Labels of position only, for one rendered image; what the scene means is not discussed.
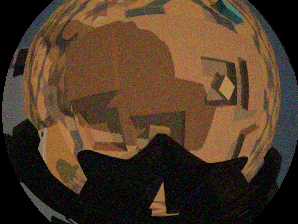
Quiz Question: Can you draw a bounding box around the green rectangular block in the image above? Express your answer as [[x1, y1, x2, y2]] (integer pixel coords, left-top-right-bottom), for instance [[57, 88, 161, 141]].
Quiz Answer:
[[216, 0, 243, 24]]

